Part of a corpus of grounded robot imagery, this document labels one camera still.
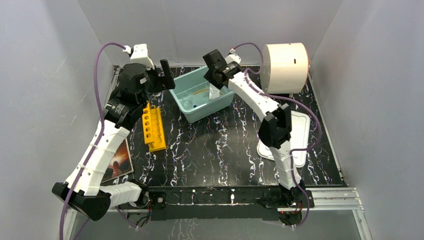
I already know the white paper packet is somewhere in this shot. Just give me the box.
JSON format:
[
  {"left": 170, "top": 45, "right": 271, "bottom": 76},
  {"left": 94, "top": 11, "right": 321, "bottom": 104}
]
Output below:
[{"left": 209, "top": 84, "right": 221, "bottom": 101}]

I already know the white plastic lid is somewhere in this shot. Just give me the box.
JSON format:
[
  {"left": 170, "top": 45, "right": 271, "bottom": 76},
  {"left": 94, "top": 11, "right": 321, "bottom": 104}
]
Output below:
[{"left": 256, "top": 111, "right": 311, "bottom": 168}]

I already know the tan rubber tube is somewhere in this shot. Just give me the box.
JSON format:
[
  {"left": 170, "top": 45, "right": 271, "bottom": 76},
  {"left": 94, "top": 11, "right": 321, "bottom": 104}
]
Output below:
[{"left": 192, "top": 89, "right": 209, "bottom": 96}]

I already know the clear glass beaker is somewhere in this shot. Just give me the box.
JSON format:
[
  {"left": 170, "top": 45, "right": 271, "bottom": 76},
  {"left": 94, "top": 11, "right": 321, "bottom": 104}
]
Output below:
[{"left": 181, "top": 91, "right": 194, "bottom": 110}]

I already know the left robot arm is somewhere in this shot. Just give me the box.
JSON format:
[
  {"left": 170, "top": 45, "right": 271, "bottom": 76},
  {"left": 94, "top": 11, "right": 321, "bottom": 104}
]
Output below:
[{"left": 52, "top": 59, "right": 176, "bottom": 221}]

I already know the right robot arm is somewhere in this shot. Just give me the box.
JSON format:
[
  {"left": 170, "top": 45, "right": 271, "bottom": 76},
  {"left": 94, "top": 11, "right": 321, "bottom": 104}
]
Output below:
[{"left": 202, "top": 49, "right": 304, "bottom": 207}]

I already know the teal plastic bin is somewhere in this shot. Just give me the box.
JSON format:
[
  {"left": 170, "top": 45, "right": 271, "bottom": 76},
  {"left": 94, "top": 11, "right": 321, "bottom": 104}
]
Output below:
[{"left": 169, "top": 66, "right": 235, "bottom": 124}]

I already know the yellow test tube rack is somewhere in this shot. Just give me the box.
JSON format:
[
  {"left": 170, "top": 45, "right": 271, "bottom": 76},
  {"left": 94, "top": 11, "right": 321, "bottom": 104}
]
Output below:
[{"left": 141, "top": 102, "right": 167, "bottom": 153}]

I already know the cream cylindrical drum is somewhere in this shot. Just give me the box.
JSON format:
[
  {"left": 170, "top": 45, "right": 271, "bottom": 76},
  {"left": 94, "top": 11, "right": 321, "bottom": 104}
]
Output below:
[{"left": 260, "top": 42, "right": 310, "bottom": 95}]

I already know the dark picture book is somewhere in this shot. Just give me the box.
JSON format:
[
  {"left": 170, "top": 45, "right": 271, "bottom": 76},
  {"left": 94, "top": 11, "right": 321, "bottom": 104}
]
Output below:
[{"left": 101, "top": 139, "right": 134, "bottom": 183}]

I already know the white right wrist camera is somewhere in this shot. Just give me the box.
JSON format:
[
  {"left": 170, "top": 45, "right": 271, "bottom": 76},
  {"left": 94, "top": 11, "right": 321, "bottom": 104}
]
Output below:
[{"left": 224, "top": 48, "right": 241, "bottom": 64}]

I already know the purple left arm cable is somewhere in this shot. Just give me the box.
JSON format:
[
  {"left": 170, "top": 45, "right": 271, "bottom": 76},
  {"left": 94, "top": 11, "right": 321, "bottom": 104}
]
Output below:
[{"left": 58, "top": 42, "right": 140, "bottom": 240}]

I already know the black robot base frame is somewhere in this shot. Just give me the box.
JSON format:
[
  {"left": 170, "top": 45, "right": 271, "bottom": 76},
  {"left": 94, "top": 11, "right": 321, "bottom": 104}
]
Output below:
[{"left": 117, "top": 186, "right": 314, "bottom": 222}]

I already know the aluminium rail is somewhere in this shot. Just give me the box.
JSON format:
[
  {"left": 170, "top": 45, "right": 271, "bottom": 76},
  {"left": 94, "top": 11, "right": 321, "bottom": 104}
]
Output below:
[{"left": 69, "top": 185, "right": 363, "bottom": 210}]

